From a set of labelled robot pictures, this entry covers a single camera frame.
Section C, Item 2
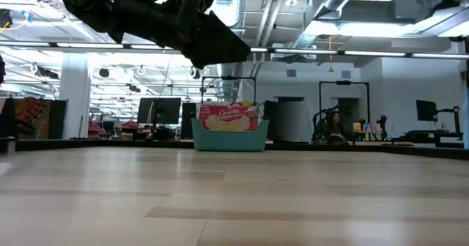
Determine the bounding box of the blue grey upright post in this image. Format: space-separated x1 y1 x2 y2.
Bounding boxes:
462 37 469 150

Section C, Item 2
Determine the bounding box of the white round column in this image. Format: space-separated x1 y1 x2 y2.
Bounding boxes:
59 53 91 140

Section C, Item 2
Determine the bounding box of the black ceiling box fixture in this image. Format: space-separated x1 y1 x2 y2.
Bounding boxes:
0 8 14 29

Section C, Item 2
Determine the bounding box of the black desk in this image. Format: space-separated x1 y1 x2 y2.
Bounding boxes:
390 130 465 149

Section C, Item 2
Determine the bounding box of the red background chair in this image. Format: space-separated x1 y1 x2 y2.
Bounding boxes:
87 120 104 140

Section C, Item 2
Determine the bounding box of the black cabinet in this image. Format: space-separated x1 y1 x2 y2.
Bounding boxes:
181 102 199 140

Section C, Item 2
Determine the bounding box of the white cylindrical tank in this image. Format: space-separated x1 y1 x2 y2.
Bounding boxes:
274 96 313 143

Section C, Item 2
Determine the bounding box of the black partition panel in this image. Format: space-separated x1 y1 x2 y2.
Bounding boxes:
47 99 69 140

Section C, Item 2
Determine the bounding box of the person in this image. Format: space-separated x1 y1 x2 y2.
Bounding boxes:
321 110 348 144

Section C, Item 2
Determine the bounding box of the large silver slanted duct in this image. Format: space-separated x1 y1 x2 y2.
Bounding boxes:
292 0 366 50

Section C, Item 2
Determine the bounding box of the black computer monitor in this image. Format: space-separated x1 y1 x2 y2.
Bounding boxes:
137 97 159 125
157 97 182 125

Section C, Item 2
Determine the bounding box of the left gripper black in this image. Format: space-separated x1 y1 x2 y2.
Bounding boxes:
108 0 252 70

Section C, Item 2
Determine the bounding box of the black metal frame stand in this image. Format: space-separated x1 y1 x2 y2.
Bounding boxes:
318 81 371 130
200 75 257 106

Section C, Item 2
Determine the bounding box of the teal plastic basket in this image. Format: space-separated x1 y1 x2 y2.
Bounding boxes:
191 118 270 152

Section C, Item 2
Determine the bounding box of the black monitor on arm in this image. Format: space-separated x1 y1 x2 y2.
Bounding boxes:
416 100 439 122

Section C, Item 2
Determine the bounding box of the colourful patterned tapestry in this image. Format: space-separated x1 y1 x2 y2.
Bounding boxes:
13 97 52 140

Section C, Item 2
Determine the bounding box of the black upright panel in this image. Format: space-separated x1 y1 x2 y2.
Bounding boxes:
263 100 278 141

